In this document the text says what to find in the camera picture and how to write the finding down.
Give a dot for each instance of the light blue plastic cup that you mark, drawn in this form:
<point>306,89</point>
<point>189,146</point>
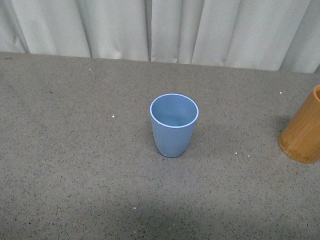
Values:
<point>173,120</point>

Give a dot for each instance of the bamboo chopstick holder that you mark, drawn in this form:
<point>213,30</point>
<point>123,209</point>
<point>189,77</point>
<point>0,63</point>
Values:
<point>300,140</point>

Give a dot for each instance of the white pleated curtain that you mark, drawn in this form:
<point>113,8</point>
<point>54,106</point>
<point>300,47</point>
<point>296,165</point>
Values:
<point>254,34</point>

